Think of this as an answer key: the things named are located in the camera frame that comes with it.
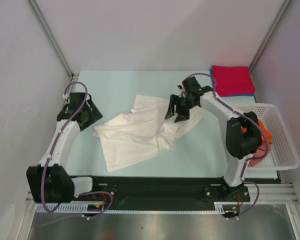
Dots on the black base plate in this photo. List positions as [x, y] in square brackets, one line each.
[159, 189]

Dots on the aluminium frame post right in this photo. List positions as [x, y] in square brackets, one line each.
[280, 15]

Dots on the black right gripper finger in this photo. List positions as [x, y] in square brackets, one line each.
[183, 114]
[174, 106]

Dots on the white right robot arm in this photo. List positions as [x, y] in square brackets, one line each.
[240, 131]

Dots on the white t shirt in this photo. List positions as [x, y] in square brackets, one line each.
[130, 138]

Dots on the folded blue t shirt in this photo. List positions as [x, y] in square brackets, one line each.
[212, 82]

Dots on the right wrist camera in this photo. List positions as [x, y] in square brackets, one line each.
[190, 86]

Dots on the white plastic basket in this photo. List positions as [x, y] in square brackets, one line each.
[282, 155]

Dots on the orange t shirt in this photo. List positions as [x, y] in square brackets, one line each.
[266, 135]

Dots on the folded red t shirt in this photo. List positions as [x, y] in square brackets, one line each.
[232, 80]

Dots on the aluminium frame post left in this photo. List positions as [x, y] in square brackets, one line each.
[43, 23]

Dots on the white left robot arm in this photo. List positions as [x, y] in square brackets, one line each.
[49, 179]

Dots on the pink t shirt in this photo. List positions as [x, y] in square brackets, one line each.
[260, 154]

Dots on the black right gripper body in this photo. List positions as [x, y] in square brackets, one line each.
[185, 103]

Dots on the aluminium frame post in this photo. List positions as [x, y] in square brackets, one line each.
[280, 15]
[43, 23]

